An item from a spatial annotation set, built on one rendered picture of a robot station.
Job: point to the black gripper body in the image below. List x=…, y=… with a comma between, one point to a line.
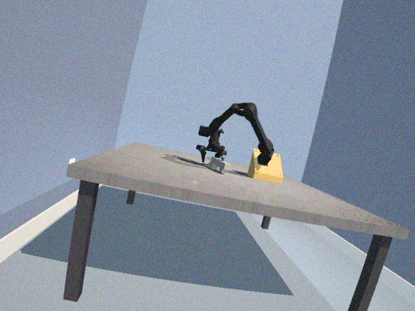
x=203, y=148

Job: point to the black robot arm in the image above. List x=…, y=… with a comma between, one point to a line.
x=250, y=113

